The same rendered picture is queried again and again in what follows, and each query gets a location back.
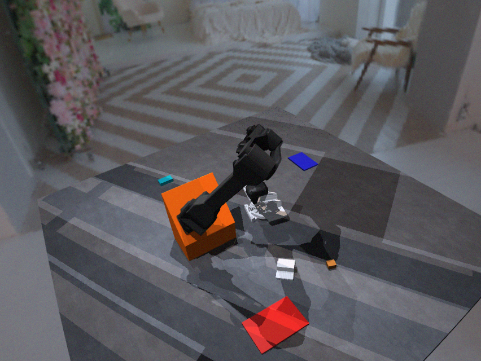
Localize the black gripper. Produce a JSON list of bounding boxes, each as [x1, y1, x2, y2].
[[246, 182, 268, 204]]

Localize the blue flat plate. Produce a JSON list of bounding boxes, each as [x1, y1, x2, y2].
[[288, 152, 318, 171]]

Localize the white metal mounting plate with holes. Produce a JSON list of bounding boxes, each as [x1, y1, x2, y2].
[[244, 205, 263, 222]]

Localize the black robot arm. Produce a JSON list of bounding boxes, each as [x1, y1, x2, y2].
[[177, 124, 283, 236]]

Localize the small cyan block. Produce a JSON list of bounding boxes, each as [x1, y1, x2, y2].
[[158, 175, 173, 186]]

